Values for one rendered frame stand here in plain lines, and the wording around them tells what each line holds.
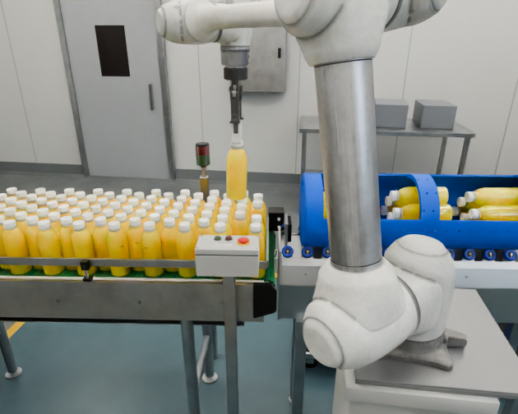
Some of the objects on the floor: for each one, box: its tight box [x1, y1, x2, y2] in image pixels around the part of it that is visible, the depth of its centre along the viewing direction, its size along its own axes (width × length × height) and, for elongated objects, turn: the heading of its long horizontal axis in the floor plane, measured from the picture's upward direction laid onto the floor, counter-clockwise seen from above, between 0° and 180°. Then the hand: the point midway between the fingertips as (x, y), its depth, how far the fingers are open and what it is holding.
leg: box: [291, 319, 307, 414], centre depth 179 cm, size 6×6×63 cm
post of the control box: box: [223, 277, 239, 414], centre depth 152 cm, size 4×4×100 cm
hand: (237, 131), depth 131 cm, fingers closed on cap, 4 cm apart
